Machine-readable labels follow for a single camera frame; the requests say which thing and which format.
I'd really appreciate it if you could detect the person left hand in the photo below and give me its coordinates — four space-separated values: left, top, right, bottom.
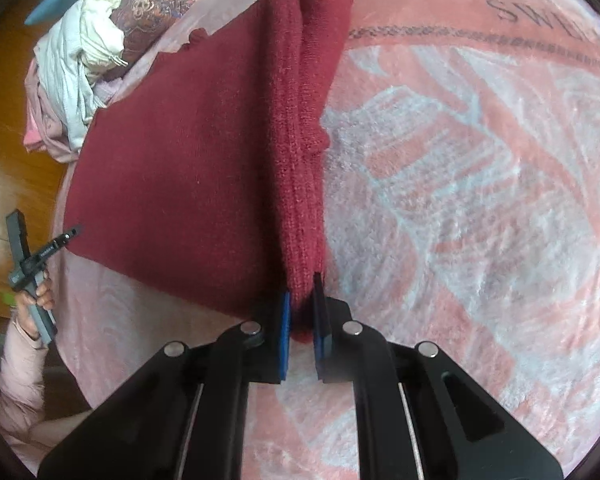
15 271 55 340

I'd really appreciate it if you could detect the pink sweet dreams bed blanket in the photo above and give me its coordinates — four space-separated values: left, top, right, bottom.
49 0 600 480

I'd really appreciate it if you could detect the pink sleeved left forearm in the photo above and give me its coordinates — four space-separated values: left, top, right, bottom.
0 316 94 470

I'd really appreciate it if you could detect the dark red knit sweater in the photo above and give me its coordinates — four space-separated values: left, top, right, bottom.
64 0 353 340

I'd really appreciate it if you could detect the white crumpled garment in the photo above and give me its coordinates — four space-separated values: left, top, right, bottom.
34 0 128 152

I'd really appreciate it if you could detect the pale pink crumpled garment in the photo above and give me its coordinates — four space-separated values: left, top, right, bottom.
22 58 78 164

